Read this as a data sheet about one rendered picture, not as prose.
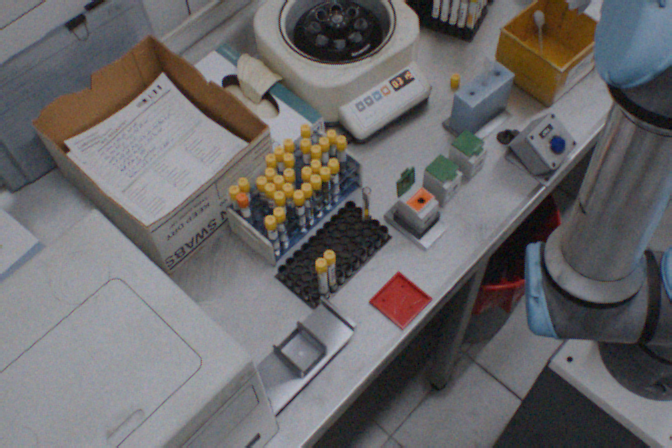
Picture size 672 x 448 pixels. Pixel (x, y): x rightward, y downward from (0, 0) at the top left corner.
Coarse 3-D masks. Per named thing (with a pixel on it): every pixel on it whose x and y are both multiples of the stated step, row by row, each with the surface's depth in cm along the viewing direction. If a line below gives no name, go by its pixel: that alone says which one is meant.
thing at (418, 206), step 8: (416, 184) 115; (408, 192) 115; (416, 192) 115; (424, 192) 115; (400, 200) 114; (408, 200) 114; (416, 200) 114; (424, 200) 114; (432, 200) 114; (400, 208) 116; (408, 208) 114; (416, 208) 113; (424, 208) 114; (432, 208) 114; (408, 216) 116; (416, 216) 114; (424, 216) 113; (432, 216) 116; (416, 224) 116; (424, 224) 116
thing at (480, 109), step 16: (496, 64) 124; (480, 80) 122; (496, 80) 122; (512, 80) 124; (464, 96) 121; (480, 96) 121; (496, 96) 123; (464, 112) 122; (480, 112) 123; (496, 112) 128; (448, 128) 129; (464, 128) 125; (480, 128) 128
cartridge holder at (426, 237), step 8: (392, 208) 121; (384, 216) 120; (392, 216) 120; (400, 216) 117; (392, 224) 120; (400, 224) 119; (408, 224) 117; (432, 224) 118; (440, 224) 119; (408, 232) 118; (416, 232) 116; (424, 232) 117; (432, 232) 118; (440, 232) 118; (416, 240) 118; (424, 240) 118; (432, 240) 118; (424, 248) 118
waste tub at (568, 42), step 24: (552, 0) 133; (504, 24) 128; (528, 24) 135; (552, 24) 136; (576, 24) 132; (504, 48) 130; (528, 48) 126; (552, 48) 137; (576, 48) 136; (528, 72) 130; (552, 72) 125; (576, 72) 129; (552, 96) 129
